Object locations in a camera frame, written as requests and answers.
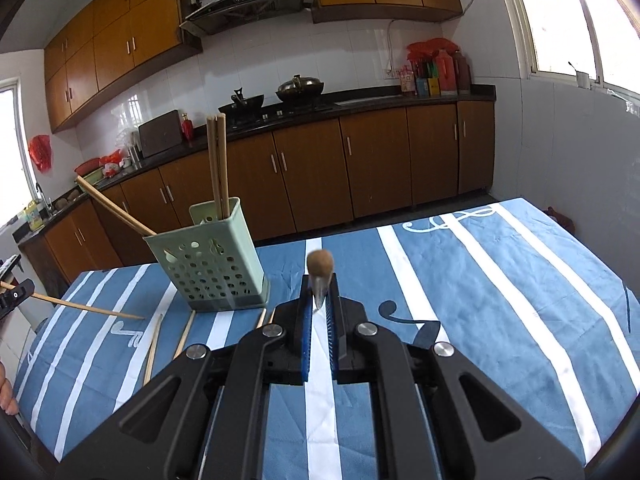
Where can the long wooden upper cabinet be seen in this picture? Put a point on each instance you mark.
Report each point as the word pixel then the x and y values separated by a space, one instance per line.
pixel 120 45

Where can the row of condiment bottles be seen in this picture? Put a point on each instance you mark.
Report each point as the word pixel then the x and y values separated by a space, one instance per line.
pixel 445 75

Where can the red bag behind bottles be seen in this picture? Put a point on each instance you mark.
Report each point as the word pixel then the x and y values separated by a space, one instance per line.
pixel 430 46

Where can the dark cutting board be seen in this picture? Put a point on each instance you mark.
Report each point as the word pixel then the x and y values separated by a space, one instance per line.
pixel 160 134

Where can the black kitchen countertop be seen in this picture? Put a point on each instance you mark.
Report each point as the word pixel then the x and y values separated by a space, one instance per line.
pixel 370 101

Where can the red bottle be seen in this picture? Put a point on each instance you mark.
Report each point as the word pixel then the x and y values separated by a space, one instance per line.
pixel 187 130

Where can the red basin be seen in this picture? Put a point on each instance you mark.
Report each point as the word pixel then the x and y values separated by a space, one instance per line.
pixel 87 165

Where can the black wok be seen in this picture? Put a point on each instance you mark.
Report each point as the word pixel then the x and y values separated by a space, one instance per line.
pixel 242 104

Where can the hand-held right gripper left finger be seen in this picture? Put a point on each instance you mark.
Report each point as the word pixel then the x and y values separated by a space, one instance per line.
pixel 306 332

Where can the yellow detergent bottle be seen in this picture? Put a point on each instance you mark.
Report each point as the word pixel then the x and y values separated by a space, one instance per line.
pixel 33 216

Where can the window beside sink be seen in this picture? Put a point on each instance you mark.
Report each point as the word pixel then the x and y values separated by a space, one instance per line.
pixel 12 155

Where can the red bag by basins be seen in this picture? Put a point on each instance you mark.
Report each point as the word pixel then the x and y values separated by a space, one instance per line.
pixel 111 157

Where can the blue white striped tablecloth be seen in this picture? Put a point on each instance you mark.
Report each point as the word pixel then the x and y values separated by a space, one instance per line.
pixel 475 280

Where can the person's left hand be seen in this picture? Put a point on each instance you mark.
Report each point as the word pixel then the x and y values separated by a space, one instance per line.
pixel 6 392

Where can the large window with sill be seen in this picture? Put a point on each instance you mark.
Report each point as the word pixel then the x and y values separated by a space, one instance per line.
pixel 575 15

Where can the green perforated utensil holder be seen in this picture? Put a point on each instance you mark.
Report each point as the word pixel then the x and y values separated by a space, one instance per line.
pixel 215 265

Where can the white cup on sill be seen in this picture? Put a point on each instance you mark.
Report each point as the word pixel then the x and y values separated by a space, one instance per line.
pixel 582 80

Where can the steel faucet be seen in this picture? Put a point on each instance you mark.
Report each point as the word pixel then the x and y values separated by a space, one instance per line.
pixel 42 197

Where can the wall socket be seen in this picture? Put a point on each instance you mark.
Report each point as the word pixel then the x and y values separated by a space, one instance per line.
pixel 391 73

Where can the gas stove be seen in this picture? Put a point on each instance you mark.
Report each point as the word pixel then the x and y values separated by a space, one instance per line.
pixel 285 110

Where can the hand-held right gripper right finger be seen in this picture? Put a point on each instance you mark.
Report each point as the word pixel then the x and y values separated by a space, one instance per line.
pixel 331 332

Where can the wooden lower cabinets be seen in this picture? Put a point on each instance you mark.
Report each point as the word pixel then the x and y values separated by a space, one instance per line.
pixel 380 160

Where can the dark pot with lid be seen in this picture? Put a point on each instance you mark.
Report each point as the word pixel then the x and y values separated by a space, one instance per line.
pixel 300 90

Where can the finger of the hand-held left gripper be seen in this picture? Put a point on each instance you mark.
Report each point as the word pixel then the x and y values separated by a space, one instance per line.
pixel 7 267
pixel 15 297

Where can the white plastic bag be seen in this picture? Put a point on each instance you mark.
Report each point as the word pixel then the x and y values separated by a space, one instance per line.
pixel 126 139

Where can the red plastic bag on wall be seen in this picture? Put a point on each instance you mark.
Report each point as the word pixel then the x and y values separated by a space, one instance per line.
pixel 40 154

